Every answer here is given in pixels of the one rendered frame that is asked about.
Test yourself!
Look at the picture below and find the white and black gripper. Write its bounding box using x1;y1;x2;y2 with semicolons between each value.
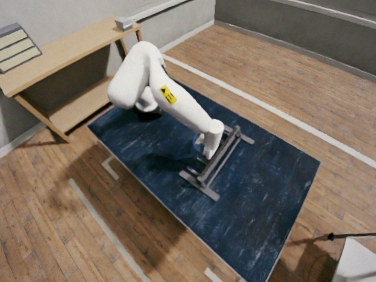
203;146;217;160

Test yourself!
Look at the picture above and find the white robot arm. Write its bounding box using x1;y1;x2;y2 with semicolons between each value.
107;41;224;149

